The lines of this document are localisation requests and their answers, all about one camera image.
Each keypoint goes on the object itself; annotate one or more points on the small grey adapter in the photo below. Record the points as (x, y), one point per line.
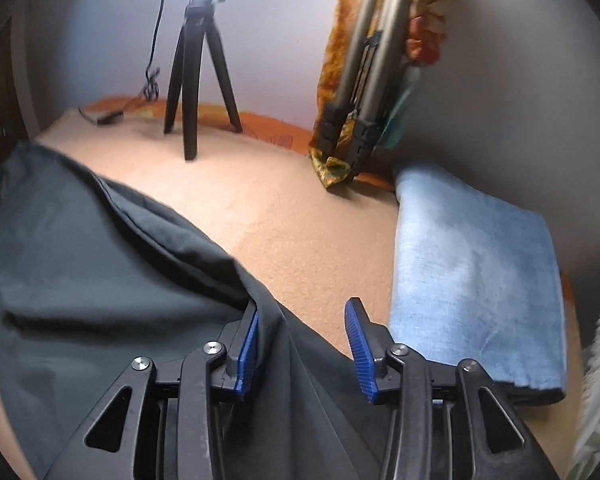
(100, 116)

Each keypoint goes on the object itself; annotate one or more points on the folded chair with orange cloth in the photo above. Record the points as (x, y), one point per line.
(427, 35)

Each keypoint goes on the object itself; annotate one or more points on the folded blue jeans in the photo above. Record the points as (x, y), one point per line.
(470, 270)

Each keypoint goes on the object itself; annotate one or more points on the black pants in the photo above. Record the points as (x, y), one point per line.
(105, 260)

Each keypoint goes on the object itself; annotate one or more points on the tan blanket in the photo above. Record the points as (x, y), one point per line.
(305, 240)

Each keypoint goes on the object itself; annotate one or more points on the small black tripod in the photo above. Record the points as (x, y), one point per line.
(192, 85)

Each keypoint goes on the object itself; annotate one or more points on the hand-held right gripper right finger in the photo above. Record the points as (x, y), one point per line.
(360, 355)

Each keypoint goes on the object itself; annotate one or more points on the orange bed sheet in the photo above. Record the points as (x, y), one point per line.
(275, 130)

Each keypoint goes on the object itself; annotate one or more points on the large grey folded tripod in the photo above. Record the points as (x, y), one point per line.
(375, 60)

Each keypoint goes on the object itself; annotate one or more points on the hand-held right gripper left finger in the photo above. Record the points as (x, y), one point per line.
(247, 355)

